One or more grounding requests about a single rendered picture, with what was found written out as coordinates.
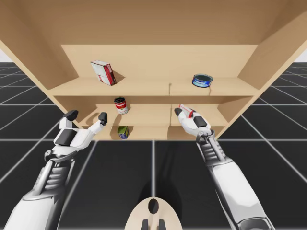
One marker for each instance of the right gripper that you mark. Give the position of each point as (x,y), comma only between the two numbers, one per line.
(195,125)

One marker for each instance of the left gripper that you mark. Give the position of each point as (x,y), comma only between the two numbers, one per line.
(74,139)

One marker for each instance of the small red and white carton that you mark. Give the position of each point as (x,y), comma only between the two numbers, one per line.
(188,110)

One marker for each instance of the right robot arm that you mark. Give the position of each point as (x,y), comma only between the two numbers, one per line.
(230,182)

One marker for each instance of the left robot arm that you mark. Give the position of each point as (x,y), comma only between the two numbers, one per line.
(40,194)

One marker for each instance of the red and white can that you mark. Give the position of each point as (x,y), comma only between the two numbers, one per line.
(121,106)

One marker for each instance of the blue flat can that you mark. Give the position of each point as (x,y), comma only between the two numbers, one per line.
(202,82)

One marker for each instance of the green and blue rectangular can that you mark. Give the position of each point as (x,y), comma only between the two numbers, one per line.
(123,133)

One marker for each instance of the pale wooden shelf unit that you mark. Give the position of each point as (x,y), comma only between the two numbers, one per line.
(153,28)

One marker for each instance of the tan robot part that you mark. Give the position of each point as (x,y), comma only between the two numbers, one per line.
(153,215)

